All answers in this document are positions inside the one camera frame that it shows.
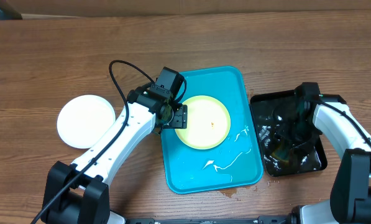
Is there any green yellow sponge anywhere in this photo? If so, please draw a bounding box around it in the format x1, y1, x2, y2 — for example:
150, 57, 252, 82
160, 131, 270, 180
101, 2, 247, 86
270, 145, 292, 162

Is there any yellow-green plate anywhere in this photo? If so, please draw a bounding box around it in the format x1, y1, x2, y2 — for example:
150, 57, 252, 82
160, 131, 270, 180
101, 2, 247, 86
175, 95, 231, 150

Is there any white plate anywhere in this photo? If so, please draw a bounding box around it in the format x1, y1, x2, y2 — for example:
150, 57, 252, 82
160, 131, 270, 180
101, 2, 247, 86
57, 95, 116, 149

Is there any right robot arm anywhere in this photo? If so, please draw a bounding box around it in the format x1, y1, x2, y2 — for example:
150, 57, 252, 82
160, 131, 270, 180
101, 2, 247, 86
266, 95, 371, 223

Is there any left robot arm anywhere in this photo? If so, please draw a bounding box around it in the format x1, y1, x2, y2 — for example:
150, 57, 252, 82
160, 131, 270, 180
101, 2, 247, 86
34, 87, 186, 223

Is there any black water tray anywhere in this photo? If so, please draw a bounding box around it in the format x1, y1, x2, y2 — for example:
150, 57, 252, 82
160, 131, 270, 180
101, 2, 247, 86
250, 90, 327, 177

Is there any teal plastic tray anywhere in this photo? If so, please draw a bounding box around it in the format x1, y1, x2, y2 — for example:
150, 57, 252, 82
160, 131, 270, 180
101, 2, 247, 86
160, 66, 263, 194

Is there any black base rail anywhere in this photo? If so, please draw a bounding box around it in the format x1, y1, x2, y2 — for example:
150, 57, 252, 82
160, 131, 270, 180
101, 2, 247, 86
110, 207, 329, 224

